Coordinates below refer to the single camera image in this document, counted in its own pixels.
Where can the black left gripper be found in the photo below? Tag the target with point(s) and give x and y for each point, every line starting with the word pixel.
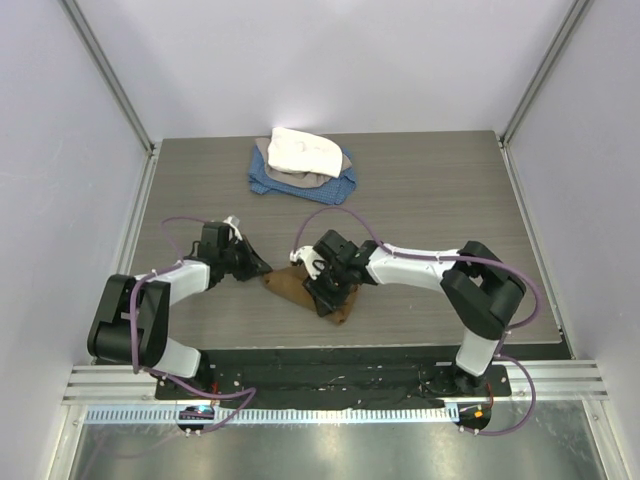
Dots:
pixel 254 265

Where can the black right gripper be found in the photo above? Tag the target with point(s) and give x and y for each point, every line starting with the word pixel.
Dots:
pixel 326 302

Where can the brown cloth napkin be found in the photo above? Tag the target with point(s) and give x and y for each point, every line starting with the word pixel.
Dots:
pixel 287 283

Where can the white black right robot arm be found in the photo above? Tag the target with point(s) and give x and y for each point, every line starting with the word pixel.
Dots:
pixel 483 294

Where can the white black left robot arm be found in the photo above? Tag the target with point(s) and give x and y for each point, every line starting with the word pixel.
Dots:
pixel 131 323

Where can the blue checkered cloth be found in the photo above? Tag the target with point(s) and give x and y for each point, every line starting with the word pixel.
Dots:
pixel 333 192

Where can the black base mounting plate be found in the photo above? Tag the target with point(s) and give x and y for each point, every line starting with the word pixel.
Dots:
pixel 371 378

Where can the white folded cloth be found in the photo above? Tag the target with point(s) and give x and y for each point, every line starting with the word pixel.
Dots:
pixel 293 151

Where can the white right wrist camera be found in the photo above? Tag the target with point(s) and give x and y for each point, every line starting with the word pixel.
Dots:
pixel 313 262

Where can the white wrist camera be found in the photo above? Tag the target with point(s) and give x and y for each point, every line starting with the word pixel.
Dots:
pixel 233 222
pixel 313 262

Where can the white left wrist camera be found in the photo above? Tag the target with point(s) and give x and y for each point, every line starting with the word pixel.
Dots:
pixel 233 222

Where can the white slotted cable duct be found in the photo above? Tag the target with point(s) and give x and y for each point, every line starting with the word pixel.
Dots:
pixel 183 414

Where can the aluminium frame rail left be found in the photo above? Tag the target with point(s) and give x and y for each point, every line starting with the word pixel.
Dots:
pixel 100 60

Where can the aluminium frame rail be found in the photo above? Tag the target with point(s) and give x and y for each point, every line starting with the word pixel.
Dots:
pixel 568 27
pixel 100 60

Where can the aluminium frame rail right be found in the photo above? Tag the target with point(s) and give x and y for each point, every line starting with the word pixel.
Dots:
pixel 568 27

